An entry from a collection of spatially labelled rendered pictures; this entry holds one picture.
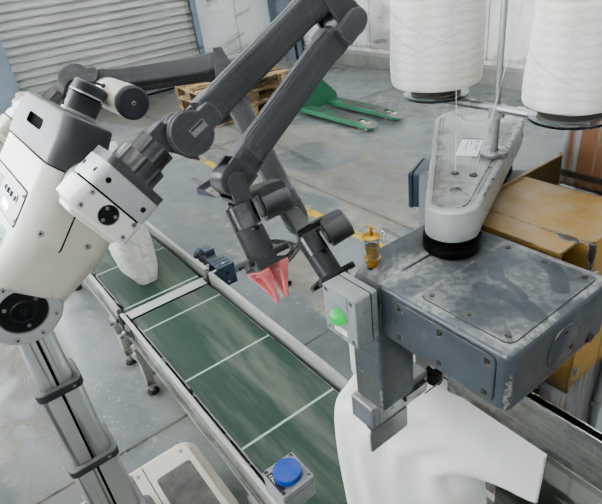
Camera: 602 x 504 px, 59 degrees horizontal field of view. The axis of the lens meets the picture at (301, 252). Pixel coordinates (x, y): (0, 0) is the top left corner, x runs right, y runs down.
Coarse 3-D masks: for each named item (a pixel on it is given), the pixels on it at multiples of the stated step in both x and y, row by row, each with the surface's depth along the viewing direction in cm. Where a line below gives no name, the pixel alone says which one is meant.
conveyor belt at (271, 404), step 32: (160, 320) 239; (192, 320) 237; (224, 320) 234; (192, 352) 218; (224, 352) 215; (256, 352) 213; (288, 352) 211; (192, 384) 202; (224, 384) 200; (256, 384) 198; (288, 384) 196; (320, 384) 194; (224, 416) 186; (256, 416) 184; (288, 416) 183; (320, 416) 181; (256, 448) 173; (288, 448) 171; (320, 448) 170; (320, 480) 160
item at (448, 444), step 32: (352, 352) 127; (352, 384) 129; (352, 416) 126; (416, 416) 115; (448, 416) 106; (480, 416) 98; (352, 448) 131; (384, 448) 119; (416, 448) 112; (448, 448) 108; (480, 448) 101; (512, 448) 94; (352, 480) 138; (384, 480) 122; (416, 480) 113; (448, 480) 109; (480, 480) 112; (512, 480) 97
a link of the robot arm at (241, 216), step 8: (248, 200) 100; (256, 200) 102; (232, 208) 99; (240, 208) 99; (248, 208) 100; (256, 208) 104; (264, 208) 102; (232, 216) 100; (240, 216) 99; (248, 216) 99; (256, 216) 100; (264, 216) 103; (232, 224) 101; (240, 224) 99; (248, 224) 99; (256, 224) 101
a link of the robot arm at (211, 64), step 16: (80, 64) 131; (160, 64) 133; (176, 64) 133; (192, 64) 132; (208, 64) 131; (224, 64) 131; (64, 80) 131; (96, 80) 131; (128, 80) 132; (144, 80) 132; (160, 80) 133; (176, 80) 133; (192, 80) 134; (208, 80) 135
